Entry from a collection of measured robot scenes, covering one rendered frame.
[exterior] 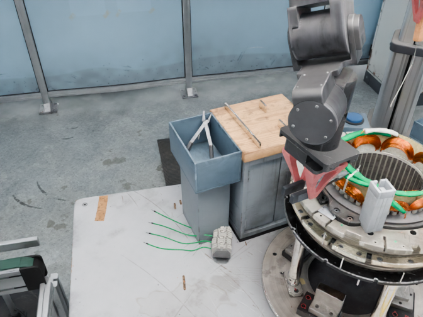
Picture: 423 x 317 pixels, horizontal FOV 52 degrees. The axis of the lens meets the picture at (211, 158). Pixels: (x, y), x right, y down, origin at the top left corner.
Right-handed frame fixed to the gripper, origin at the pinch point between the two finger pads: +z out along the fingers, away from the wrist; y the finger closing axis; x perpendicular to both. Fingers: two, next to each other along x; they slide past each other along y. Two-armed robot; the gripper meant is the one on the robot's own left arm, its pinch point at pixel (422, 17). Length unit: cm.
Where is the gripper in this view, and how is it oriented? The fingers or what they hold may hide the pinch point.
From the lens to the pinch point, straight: 85.8
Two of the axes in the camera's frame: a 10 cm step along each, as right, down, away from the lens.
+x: -1.1, -6.1, 7.9
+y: 9.9, -0.8, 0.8
